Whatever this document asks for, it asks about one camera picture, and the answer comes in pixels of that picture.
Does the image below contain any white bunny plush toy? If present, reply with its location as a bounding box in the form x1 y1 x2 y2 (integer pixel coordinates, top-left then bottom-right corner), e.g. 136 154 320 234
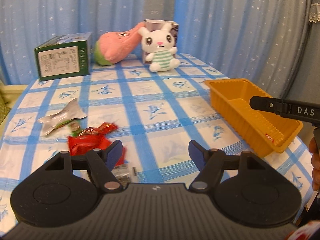
138 22 180 72

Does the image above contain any blue checkered tablecloth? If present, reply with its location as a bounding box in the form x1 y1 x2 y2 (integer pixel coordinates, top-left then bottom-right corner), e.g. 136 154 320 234
0 52 315 230

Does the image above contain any red snack wrapper pile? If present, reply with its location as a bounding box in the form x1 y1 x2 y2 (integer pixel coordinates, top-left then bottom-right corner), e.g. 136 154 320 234
67 122 118 156

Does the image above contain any small red candy packet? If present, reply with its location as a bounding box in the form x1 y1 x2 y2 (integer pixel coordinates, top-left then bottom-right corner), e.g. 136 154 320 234
265 133 274 143

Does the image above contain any orange plastic tray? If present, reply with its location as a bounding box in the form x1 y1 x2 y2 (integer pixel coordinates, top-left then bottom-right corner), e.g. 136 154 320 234
204 79 303 158

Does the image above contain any light green sofa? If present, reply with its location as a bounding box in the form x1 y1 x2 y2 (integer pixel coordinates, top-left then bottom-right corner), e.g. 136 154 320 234
0 81 27 137

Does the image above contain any green small candy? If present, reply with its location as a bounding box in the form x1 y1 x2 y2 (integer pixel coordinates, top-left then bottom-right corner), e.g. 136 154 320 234
68 120 82 137

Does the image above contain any pink green plush toy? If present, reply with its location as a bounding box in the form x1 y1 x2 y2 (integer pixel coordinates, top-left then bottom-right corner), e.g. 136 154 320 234
94 22 145 66

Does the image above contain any clear dark snack packet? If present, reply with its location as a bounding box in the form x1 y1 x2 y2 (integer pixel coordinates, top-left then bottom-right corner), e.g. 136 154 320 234
112 164 138 187

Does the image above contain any green printed carton box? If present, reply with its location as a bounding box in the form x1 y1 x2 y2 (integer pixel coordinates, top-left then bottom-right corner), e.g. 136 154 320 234
34 33 91 81

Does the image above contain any blue star curtain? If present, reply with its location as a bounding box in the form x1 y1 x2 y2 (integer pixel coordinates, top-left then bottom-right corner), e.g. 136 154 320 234
1 0 319 103

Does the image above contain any silver foil snack pouch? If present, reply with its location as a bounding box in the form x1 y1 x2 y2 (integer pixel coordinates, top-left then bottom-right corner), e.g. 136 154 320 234
38 99 87 135

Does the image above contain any grey lace trimmed cloth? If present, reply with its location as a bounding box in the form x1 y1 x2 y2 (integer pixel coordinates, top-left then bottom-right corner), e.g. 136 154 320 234
309 0 320 23

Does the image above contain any person's right hand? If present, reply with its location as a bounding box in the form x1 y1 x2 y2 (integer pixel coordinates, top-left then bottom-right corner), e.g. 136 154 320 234
309 138 320 191

